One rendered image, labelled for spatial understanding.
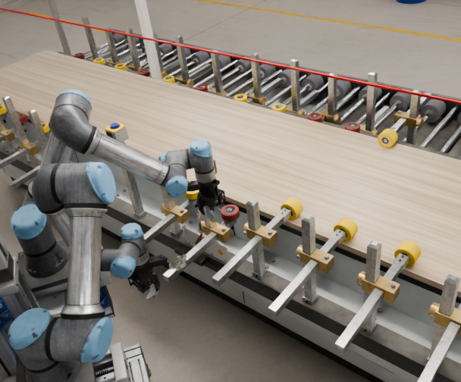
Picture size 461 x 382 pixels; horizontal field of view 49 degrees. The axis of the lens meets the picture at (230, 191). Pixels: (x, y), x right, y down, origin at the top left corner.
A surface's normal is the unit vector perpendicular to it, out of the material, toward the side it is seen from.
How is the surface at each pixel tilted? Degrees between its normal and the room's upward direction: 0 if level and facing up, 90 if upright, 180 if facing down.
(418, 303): 90
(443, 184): 0
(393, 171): 0
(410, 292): 90
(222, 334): 0
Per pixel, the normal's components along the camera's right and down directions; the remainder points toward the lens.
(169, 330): -0.11, -0.79
